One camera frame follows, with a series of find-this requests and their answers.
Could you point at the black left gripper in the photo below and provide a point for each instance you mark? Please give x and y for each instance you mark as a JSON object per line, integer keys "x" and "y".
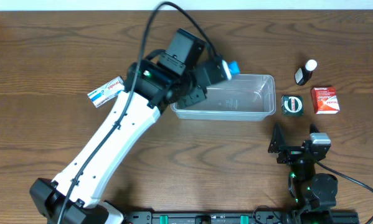
{"x": 185, "y": 104}

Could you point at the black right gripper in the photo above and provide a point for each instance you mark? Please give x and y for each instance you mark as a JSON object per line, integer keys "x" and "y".
{"x": 291, "y": 153}

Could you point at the blue Kool Fever box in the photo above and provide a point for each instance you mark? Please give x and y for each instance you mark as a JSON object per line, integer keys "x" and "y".
{"x": 234, "y": 68}

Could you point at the white blue Panadol box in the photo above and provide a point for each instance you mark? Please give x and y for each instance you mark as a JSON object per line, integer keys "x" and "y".
{"x": 106, "y": 92}

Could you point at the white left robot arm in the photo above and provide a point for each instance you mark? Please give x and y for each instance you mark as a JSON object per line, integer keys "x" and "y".
{"x": 74, "y": 195}

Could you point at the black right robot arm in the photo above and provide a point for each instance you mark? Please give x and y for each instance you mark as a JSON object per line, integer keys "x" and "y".
{"x": 315, "y": 193}

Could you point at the clear plastic container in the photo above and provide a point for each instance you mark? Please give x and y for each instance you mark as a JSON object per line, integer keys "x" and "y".
{"x": 246, "y": 97}

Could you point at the green Zam-Buk box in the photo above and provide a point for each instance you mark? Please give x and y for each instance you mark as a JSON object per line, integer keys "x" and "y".
{"x": 292, "y": 105}

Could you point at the red Panadol ActiFast box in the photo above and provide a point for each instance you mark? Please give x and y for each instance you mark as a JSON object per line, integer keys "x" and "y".
{"x": 325, "y": 100}

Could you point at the dark syrup bottle white cap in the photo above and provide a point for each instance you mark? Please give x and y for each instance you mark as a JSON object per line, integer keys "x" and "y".
{"x": 305, "y": 72}

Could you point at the black mounting rail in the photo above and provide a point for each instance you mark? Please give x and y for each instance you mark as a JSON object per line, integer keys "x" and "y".
{"x": 258, "y": 216}

